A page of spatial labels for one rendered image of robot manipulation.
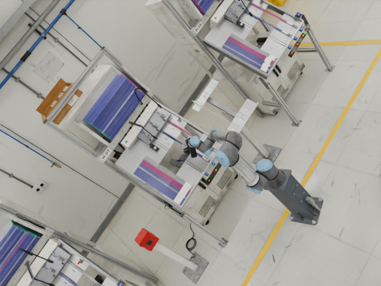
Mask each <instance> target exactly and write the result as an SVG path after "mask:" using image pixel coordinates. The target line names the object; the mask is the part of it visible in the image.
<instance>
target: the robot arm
mask: <svg viewBox="0 0 381 286"><path fill-rule="evenodd" d="M216 141H220V142H224V143H223V144H222V146H221V147H220V148H219V150H218V151H217V153H216V154H215V158H216V160H217V161H218V162H219V163H220V164H221V165H222V166H224V167H231V168H232V169H233V170H234V171H235V172H237V173H238V174H239V175H240V176H241V177H242V178H243V179H244V180H245V184H246V188H247V189H249V190H251V191H252V192H254V193H256V194H260V193H261V191H262V190H263V188H264V187H265V185H266V184H267V183H268V184H269V185H270V186H271V187H273V188H278V187H280V186H282V185H283V184H284V182H285V180H286V174H285V173H284V172H283V171H282V170H280V169H278V168H276V167H275V165H274V164H273V163H272V162H271V161H270V160H268V159H263V160H260V161H259V162H258V163H257V164H256V172H253V171H252V170H251V169H250V168H249V167H248V166H247V165H246V164H245V163H244V162H243V161H242V160H241V159H240V157H239V154H238V151H239V150H240V148H241V147H242V137H241V135H240V134H239V133H238V132H236V131H229V132H221V131H220V130H219V129H217V128H213V130H212V131H211V132H210V134H209V135H208V136H207V138H206V140H205V141H204V142H203V141H201V140H200V139H199V137H197V136H193V137H190V138H189V139H187V140H185V142H186V144H187V145H184V144H182V147H183V149H182V151H186V150H189V149H190V154H191V157H192V158H195V157H197V153H196V149H197V150H199V151H200V152H201V153H202V154H204V155H206V156H209V155H210V153H211V152H212V151H213V149H212V146H213V145H214V143H215V142H216ZM187 146H188V147H187Z"/></svg>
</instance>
